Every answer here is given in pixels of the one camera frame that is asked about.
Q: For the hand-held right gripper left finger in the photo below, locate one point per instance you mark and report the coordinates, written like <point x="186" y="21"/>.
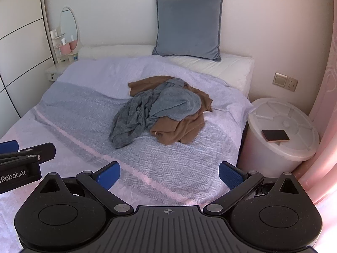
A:
<point x="108" y="176"/>

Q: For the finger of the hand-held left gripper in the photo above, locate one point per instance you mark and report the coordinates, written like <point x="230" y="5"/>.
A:
<point x="9" y="146"/>
<point x="42" y="150"/>

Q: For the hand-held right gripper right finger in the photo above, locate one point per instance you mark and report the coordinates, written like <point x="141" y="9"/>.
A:
<point x="232" y="176"/>

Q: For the grey knit garment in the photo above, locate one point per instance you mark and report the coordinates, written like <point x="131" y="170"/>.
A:
<point x="131" y="121"/>

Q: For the white round lidded bin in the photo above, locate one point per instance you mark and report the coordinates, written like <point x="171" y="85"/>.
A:
<point x="263" y="152"/>

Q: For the gold black smartphone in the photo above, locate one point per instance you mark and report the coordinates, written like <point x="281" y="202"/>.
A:
<point x="275" y="135"/>

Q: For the bed with striped blanket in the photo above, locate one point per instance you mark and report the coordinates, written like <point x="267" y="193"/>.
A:
<point x="87" y="105"/>

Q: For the brown garment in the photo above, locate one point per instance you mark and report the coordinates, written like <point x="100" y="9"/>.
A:
<point x="179" y="129"/>

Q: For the white nightstand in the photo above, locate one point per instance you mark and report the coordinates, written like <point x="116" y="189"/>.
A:
<point x="56" y="71"/>

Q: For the small white blue box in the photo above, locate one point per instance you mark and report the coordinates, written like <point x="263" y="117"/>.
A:
<point x="73" y="57"/>

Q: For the white wardrobe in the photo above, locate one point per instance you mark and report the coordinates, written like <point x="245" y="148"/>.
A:
<point x="21" y="44"/>

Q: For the pink cup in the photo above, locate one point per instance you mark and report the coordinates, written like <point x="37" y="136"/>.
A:
<point x="65" y="49"/>

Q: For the bed with white mattress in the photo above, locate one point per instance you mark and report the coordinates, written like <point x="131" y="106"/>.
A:
<point x="231" y="71"/>

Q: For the pink curtain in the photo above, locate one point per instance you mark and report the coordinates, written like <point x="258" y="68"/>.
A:
<point x="326" y="126"/>

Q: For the white desktop organizer shelf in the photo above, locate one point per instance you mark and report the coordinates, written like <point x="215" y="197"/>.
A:
<point x="56" y="38"/>

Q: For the oval table mirror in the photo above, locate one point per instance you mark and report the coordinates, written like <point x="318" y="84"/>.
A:
<point x="69" y="23"/>

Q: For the grey blue square cushion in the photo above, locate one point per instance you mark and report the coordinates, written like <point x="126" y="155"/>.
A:
<point x="188" y="26"/>

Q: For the beige wall switch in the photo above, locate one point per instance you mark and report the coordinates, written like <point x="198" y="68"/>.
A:
<point x="279" y="79"/>

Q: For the beige wall socket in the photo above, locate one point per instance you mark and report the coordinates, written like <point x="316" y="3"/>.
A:
<point x="291" y="83"/>

